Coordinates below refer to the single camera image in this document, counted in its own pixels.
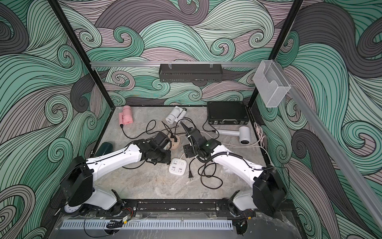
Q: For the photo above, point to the black corner frame post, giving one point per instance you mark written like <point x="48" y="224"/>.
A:
<point x="295" y="7"/>

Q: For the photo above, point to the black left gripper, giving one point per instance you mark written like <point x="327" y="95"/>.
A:
<point x="166" y="159"/>

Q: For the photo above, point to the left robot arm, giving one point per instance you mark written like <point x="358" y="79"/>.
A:
<point x="78" y="181"/>

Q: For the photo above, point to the black wall shelf tray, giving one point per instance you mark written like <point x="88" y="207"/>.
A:
<point x="190" y="73"/>

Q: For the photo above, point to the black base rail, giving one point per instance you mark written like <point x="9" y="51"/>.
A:
<point x="220" y="208"/>

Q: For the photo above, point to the clear plastic wall holder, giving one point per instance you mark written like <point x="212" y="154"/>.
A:
<point x="271" y="82"/>

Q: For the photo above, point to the white square power strip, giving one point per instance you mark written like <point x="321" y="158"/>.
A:
<point x="178" y="166"/>

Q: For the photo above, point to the white hair dryer straight handle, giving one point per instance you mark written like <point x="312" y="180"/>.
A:
<point x="243" y="133"/>

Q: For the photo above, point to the pink hair dryer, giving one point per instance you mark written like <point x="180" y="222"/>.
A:
<point x="125" y="117"/>

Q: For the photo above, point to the black left corner post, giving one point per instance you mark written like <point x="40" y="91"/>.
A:
<point x="81" y="52"/>

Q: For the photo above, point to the dark green hair dryer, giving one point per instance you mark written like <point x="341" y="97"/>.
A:
<point x="105" y="148"/>

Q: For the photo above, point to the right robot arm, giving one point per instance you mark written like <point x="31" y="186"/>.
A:
<point x="267" y="188"/>

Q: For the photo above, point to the black ribbed carrying case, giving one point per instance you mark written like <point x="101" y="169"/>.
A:
<point x="227" y="113"/>

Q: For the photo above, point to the aluminium wall rail back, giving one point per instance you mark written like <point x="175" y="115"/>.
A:
<point x="134" y="63"/>

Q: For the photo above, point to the white slotted cable duct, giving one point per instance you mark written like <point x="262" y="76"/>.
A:
<point x="152" y="224"/>

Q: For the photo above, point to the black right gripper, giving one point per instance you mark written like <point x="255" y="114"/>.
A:
<point x="187" y="149"/>

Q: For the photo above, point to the round pink power strip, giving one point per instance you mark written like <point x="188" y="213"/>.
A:
<point x="175" y="142"/>

